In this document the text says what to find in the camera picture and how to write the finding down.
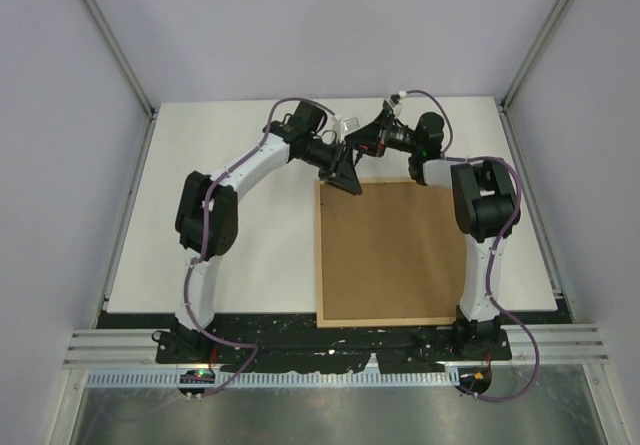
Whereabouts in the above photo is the white slotted cable duct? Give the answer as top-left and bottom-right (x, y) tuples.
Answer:
(85, 368), (459, 390)

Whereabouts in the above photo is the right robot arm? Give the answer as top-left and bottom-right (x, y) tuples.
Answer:
(336, 108), (522, 359)

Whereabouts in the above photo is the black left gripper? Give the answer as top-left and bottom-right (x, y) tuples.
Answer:
(298, 136), (362, 195)

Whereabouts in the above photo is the aluminium corner post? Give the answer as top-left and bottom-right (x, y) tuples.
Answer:
(79, 0), (155, 119)
(499, 0), (575, 114)

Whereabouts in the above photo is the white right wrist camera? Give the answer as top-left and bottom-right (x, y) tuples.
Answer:
(383, 90), (407, 118)

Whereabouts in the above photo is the black speckled base plate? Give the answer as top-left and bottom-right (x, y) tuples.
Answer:
(97, 312), (512, 374)

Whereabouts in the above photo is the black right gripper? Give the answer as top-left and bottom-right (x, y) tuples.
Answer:
(345, 110), (422, 158)

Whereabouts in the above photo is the wooden picture frame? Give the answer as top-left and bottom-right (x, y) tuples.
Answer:
(314, 179), (467, 328)

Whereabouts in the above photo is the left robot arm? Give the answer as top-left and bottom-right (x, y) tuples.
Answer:
(170, 97), (362, 363)

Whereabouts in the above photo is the right aluminium corner post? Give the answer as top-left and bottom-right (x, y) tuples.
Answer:
(499, 0), (575, 114)

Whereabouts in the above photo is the left aluminium corner post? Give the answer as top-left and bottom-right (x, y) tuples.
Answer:
(79, 0), (155, 119)

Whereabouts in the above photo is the aluminium rail across front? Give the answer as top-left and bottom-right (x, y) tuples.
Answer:
(64, 324), (609, 368)

